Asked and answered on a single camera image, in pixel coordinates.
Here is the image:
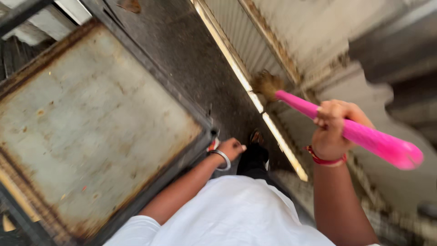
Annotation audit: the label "person's left hand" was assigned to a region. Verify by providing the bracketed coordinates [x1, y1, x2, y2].
[216, 138, 247, 162]

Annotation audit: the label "person's right hand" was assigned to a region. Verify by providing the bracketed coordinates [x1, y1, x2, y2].
[311, 99, 375, 162]

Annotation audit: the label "pink handled broom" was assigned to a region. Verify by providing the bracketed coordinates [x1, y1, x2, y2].
[251, 70, 424, 171]

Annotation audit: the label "silver metal bangle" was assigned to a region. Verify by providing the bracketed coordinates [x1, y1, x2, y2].
[209, 149, 231, 172]

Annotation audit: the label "sandal on foot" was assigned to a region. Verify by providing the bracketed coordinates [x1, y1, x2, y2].
[250, 130, 265, 146]

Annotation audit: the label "black trousers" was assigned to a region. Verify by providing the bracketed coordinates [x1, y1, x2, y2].
[236, 143, 294, 200]

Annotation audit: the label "red and white cloth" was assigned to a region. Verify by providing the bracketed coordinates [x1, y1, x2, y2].
[206, 137, 221, 153]

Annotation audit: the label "red thread wristband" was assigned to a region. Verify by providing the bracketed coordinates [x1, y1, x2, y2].
[303, 145, 348, 167]

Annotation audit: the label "white shirt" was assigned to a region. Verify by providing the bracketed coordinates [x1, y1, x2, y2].
[102, 175, 381, 246]

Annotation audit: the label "rusty grey metal door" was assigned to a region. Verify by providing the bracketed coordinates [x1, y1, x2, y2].
[0, 17, 219, 246]

